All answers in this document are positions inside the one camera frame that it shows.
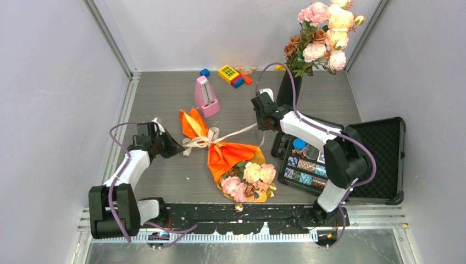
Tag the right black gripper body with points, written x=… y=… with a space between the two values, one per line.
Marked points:
x=262 y=124

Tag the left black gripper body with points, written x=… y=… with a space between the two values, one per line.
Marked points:
x=159 y=141

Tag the cream printed ribbon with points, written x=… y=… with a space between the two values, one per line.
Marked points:
x=211 y=138

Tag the orange flower bouquet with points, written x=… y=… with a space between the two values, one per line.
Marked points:
x=239 y=170

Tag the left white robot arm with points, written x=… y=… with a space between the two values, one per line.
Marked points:
x=114 y=210

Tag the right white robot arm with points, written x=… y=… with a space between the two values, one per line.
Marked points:
x=347 y=160

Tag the black vase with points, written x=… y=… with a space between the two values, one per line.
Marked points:
x=289 y=90

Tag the pink flowers in vase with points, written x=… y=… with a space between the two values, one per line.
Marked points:
x=322 y=39

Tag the blue round chip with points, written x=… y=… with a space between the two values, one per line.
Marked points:
x=299 y=144

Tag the red blue toy blocks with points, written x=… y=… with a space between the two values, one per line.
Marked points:
x=240 y=80

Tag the small yellow toy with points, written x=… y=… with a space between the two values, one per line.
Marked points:
x=280 y=67

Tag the wooden toy pieces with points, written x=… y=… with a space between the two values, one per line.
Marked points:
x=245 y=70

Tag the yellow toy block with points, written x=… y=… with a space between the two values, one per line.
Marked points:
x=228 y=73

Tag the black poker chip case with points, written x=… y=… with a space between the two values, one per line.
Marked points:
x=383 y=138

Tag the pink metronome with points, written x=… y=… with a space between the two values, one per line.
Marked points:
x=205 y=99

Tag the blue toy block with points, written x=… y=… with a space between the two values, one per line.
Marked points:
x=205 y=72

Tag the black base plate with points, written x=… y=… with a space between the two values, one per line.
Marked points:
x=223 y=218

